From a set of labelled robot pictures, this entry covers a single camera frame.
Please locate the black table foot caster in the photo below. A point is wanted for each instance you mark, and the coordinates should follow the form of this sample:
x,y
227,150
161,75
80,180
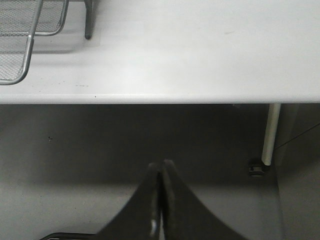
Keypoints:
x,y
256,168

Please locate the white table leg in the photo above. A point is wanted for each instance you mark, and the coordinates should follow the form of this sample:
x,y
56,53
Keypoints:
x,y
270,133

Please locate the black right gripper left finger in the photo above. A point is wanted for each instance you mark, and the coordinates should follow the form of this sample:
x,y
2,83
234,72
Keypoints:
x,y
139,219

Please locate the silver mesh tray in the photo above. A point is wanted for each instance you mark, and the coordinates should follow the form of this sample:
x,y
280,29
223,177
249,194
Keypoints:
x,y
17,17
15,58

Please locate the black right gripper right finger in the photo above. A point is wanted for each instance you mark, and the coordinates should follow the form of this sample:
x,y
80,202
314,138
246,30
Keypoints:
x,y
185,217

